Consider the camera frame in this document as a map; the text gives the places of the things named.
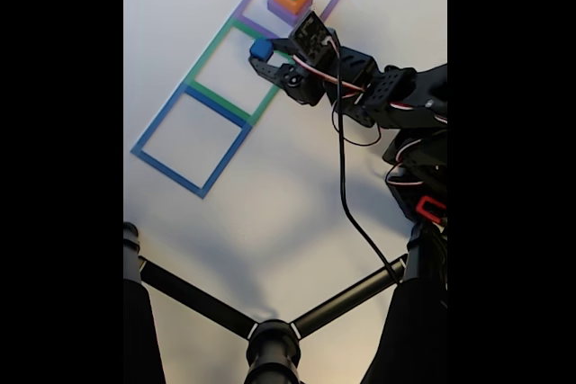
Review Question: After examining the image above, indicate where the black tripod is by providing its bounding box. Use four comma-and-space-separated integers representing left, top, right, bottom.
123, 220, 448, 384

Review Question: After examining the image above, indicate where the blue square tape frame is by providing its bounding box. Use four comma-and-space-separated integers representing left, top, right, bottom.
130, 81, 254, 200

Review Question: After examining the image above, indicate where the gripper camera board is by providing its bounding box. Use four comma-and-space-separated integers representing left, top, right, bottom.
287, 10, 339, 71

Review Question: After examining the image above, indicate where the large purple cube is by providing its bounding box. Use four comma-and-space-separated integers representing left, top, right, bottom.
266, 0, 315, 28

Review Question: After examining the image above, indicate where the green square tape frame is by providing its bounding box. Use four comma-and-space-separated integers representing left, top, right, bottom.
184, 17, 293, 127

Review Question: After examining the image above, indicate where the small blue cube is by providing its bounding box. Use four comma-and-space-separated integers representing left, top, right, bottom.
249, 37, 274, 61

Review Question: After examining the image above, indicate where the red clamp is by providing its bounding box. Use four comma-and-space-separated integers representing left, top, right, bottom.
414, 195, 448, 224

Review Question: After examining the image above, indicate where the black camera cable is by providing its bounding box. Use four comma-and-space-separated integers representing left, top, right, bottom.
332, 41, 404, 284

